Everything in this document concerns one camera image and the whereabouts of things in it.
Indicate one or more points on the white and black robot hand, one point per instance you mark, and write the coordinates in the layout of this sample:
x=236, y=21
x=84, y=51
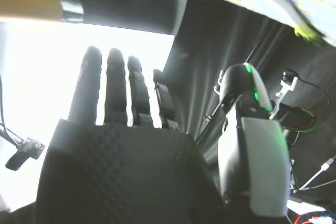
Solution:
x=126, y=171

